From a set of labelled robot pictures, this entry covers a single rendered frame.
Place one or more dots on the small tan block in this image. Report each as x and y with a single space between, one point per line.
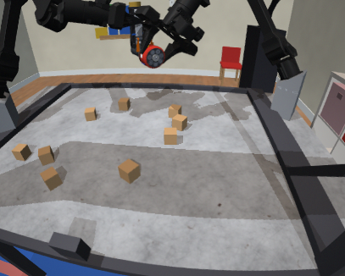
46 155
179 122
129 171
170 136
21 152
174 110
52 178
90 114
124 104

